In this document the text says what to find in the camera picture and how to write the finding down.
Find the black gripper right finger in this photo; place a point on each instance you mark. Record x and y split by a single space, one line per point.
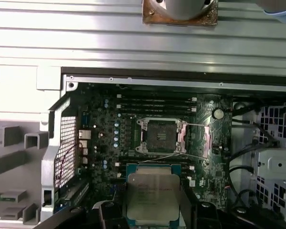
205 217

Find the black and silver PC case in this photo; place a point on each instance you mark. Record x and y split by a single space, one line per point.
51 152

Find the green motherboard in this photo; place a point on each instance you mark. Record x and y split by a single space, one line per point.
205 181

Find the silver coin battery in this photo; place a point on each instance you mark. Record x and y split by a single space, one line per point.
218 114

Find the silver disk bay cage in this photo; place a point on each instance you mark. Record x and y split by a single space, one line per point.
276 167

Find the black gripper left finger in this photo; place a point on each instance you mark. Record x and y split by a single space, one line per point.
109 217

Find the metal socket cover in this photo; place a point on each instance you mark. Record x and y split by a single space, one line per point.
182 134

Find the black RAM slot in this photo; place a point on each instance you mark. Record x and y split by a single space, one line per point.
157 96
157 100
157 111
157 106

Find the CPU socket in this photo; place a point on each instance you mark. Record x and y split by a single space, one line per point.
160 136

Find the brown base plate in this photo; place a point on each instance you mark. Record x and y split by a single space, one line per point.
152 17

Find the silver CPU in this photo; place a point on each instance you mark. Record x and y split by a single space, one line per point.
152 190

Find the grey parts rack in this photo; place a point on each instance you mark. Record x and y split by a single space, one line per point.
9 162

